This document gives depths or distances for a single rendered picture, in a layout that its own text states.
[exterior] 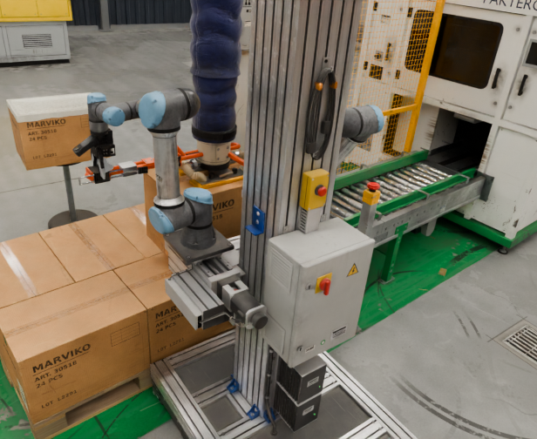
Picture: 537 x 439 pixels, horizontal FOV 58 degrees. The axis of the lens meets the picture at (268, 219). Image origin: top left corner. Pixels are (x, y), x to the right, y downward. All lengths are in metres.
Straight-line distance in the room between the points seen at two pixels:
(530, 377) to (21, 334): 2.81
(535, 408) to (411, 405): 0.71
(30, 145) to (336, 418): 2.69
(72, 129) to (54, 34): 6.02
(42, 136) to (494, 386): 3.34
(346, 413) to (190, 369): 0.81
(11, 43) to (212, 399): 8.01
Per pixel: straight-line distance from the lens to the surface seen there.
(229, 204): 2.47
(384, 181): 4.08
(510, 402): 3.22
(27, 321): 2.56
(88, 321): 2.48
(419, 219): 3.72
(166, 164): 1.79
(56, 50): 9.81
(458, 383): 3.19
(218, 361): 2.69
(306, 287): 1.67
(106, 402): 2.82
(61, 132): 3.82
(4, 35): 9.61
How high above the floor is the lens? 2.15
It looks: 30 degrees down
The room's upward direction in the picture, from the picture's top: 5 degrees clockwise
